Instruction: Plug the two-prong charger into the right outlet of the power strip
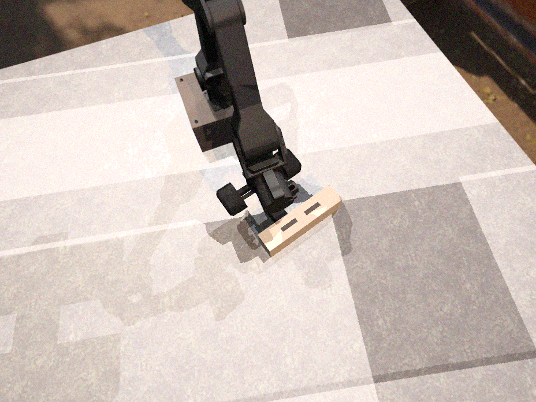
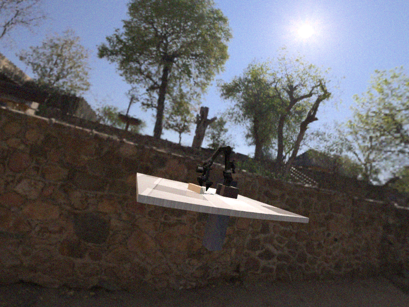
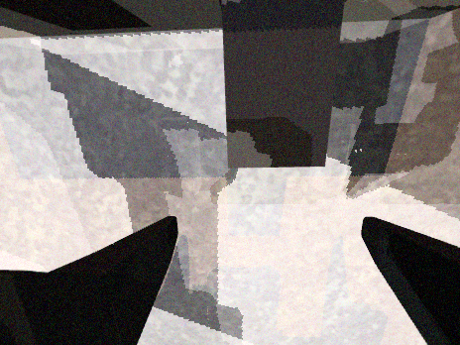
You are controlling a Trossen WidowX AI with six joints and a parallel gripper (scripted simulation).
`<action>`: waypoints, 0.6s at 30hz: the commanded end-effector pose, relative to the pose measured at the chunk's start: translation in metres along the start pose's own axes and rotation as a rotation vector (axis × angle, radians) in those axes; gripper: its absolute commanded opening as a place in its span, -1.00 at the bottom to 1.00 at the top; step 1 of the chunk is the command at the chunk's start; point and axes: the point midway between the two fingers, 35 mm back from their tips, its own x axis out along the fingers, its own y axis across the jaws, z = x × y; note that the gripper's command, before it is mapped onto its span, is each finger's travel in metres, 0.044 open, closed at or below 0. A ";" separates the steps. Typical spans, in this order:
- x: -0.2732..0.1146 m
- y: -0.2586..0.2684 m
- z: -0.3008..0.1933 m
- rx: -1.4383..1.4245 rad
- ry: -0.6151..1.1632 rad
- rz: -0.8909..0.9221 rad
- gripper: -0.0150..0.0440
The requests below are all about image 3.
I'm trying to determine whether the black two-prong charger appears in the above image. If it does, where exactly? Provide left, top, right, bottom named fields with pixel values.
left=221, top=0, right=345, bottom=169

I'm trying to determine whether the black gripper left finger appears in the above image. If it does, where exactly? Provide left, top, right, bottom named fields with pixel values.
left=0, top=216, right=178, bottom=345

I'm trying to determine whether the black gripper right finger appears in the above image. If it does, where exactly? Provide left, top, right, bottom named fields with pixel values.
left=361, top=217, right=460, bottom=345

